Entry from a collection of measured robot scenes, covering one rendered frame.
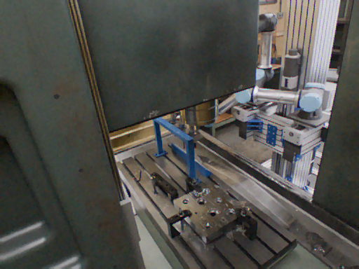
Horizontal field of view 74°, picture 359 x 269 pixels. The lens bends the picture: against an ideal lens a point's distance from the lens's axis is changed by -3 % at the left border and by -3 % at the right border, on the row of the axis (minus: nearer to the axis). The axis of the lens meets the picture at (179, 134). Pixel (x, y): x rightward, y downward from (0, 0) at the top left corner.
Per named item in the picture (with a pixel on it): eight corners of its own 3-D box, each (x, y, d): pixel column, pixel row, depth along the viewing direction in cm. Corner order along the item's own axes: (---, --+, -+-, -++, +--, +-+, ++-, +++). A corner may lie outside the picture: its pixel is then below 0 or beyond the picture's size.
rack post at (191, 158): (196, 178, 161) (193, 138, 147) (201, 182, 157) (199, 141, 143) (184, 184, 156) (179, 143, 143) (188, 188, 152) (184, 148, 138)
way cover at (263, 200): (212, 164, 220) (211, 149, 212) (301, 230, 150) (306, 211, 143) (184, 178, 207) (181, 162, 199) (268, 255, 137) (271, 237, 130)
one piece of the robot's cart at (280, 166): (274, 178, 235) (284, 92, 195) (286, 185, 225) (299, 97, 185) (268, 181, 231) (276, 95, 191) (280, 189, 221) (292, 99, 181)
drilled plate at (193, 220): (207, 190, 144) (207, 183, 141) (243, 221, 121) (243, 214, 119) (174, 207, 134) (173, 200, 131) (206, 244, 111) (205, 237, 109)
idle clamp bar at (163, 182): (157, 179, 163) (156, 171, 160) (180, 199, 144) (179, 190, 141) (151, 182, 161) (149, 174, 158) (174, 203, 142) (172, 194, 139)
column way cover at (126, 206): (116, 221, 133) (92, 139, 109) (156, 295, 96) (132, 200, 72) (108, 225, 131) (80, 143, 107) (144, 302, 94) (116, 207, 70)
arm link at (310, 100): (324, 87, 150) (240, 80, 177) (322, 95, 139) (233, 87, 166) (321, 106, 156) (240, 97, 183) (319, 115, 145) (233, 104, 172)
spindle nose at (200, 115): (174, 117, 110) (172, 91, 104) (205, 108, 115) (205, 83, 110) (192, 130, 97) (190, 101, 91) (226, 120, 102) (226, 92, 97)
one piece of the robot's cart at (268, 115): (273, 131, 226) (276, 104, 214) (309, 146, 198) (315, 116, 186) (253, 141, 214) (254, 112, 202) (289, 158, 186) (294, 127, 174)
